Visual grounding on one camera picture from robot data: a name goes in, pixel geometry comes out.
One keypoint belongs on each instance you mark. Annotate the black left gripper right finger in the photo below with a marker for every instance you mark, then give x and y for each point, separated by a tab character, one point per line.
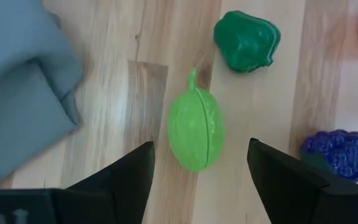
291	193

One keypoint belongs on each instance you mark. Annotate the grey cloth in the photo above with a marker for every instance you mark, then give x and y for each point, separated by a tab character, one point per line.
20	93

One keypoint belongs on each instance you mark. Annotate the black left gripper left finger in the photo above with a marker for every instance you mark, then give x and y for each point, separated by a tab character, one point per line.
120	186

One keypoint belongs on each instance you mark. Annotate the purple toy grapes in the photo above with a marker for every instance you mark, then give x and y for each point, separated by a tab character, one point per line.
340	154

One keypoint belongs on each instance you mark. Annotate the dark green toy bell pepper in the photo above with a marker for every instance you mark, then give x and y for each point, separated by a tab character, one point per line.
247	42

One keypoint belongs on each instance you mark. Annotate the light green toy fruit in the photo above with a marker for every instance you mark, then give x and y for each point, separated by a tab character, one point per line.
194	130

